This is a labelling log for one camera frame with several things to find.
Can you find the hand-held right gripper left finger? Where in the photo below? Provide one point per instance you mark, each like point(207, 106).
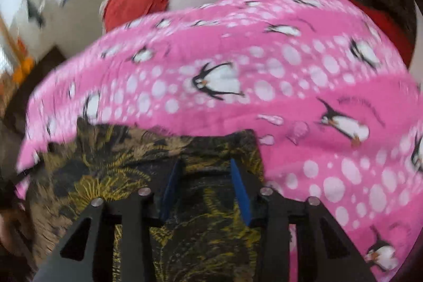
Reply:
point(170, 188)

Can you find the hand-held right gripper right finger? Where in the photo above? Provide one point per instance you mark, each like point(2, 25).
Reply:
point(241, 194)

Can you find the dark floral patterned garment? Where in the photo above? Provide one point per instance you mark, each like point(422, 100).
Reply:
point(109, 166)

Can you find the pink penguin print blanket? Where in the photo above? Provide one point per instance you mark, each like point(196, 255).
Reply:
point(281, 87)

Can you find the dark wooden sideboard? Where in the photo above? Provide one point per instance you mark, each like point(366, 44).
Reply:
point(36, 74)

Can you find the red heart-shaped pillow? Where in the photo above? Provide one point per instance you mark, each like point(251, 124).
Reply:
point(135, 4)

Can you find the orange box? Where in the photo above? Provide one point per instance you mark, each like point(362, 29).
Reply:
point(23, 69)

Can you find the dark hanging cloth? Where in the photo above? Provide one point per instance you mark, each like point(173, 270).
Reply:
point(35, 12)

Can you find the red cloth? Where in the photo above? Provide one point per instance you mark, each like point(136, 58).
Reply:
point(386, 27)

